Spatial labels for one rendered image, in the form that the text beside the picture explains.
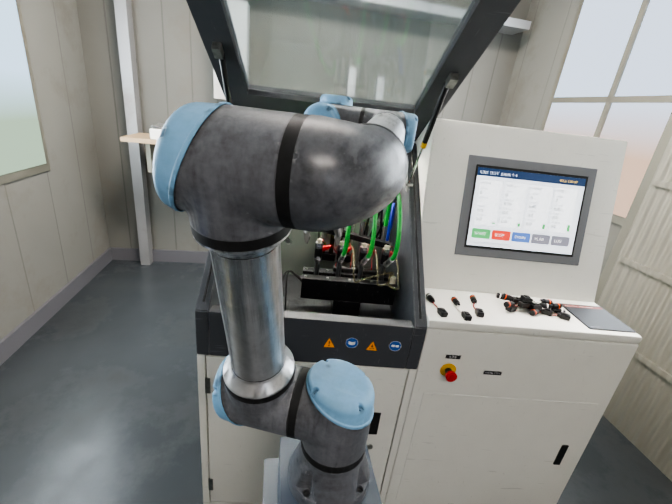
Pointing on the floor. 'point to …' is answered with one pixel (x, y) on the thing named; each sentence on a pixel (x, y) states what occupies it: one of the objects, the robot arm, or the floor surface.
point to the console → (615, 365)
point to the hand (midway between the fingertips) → (321, 240)
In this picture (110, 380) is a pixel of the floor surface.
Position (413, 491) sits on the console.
